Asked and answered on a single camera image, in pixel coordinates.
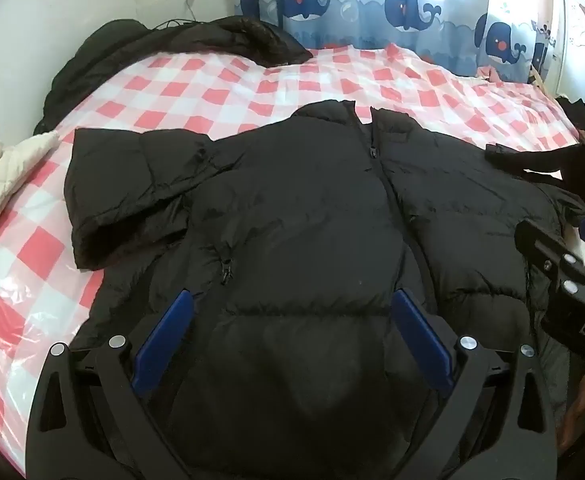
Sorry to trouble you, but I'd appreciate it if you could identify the black puffer jacket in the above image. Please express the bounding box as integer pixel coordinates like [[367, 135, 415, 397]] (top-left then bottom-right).
[[65, 101, 585, 479]]

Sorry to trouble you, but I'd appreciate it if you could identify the red white checkered bedspread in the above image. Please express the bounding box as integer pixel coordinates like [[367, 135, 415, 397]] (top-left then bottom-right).
[[0, 47, 577, 436]]

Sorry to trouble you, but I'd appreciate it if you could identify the blue whale curtain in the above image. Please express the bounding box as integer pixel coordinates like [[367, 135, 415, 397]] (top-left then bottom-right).
[[235, 0, 557, 82]]

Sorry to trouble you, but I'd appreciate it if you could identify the black coat by wall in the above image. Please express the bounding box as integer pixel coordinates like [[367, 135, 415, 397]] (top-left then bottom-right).
[[33, 16, 312, 136]]

